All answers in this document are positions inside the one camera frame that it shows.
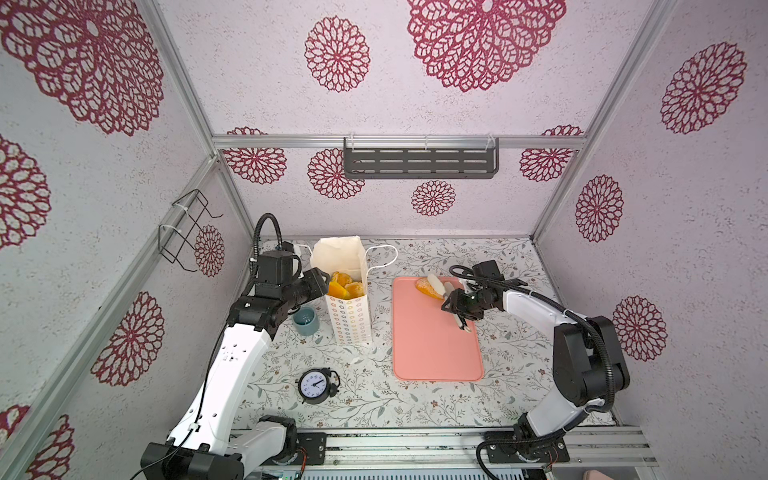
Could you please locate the corn-like yellow bread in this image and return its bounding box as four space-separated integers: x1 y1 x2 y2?
331 271 354 287

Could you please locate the small yellow bread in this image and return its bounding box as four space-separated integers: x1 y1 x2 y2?
345 282 365 299

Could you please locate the white paper bag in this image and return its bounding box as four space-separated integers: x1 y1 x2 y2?
296 236 399 345

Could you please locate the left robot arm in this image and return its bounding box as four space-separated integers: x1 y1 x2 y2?
135 241 330 479

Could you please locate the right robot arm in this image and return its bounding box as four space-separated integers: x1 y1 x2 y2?
426 260 630 441

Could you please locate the teal cup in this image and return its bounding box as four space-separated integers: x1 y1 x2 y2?
292 307 320 337

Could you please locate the pink tray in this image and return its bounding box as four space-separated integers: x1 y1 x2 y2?
392 277 485 382

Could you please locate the black alarm clock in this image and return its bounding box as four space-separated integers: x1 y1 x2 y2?
297 367 341 405

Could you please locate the grey wall shelf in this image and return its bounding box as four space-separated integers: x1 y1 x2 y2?
342 138 499 180

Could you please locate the black wire rack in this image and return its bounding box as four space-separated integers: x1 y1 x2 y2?
156 189 223 273

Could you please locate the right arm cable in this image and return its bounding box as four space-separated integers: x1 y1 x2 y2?
448 263 618 480

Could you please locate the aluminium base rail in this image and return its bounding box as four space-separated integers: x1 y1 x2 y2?
297 426 658 474

